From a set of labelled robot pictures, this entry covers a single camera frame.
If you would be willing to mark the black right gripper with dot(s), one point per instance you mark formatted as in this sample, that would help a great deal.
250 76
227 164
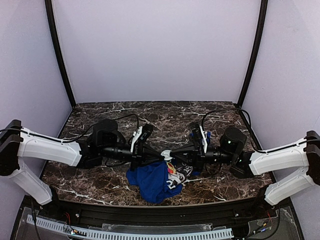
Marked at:
197 152

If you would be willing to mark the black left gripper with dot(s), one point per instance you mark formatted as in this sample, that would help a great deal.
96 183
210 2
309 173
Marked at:
139 153

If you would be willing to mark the blue printed t-shirt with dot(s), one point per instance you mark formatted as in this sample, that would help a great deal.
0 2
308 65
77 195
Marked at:
154 182

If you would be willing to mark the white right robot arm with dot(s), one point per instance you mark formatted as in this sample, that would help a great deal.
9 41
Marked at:
304 154

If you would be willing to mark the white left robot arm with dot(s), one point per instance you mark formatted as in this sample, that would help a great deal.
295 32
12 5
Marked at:
17 143

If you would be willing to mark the rainbow flower plush brooch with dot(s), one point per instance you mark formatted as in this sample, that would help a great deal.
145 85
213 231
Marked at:
170 168

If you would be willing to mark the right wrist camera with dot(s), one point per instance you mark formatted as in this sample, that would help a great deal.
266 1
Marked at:
215 137

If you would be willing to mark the black front aluminium rail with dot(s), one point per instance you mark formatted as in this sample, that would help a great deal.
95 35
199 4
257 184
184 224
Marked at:
230 213

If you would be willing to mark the white slotted cable duct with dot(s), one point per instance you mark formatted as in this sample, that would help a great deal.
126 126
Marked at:
134 232

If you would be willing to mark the left black frame post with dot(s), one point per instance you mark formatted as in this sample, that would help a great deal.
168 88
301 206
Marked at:
58 52

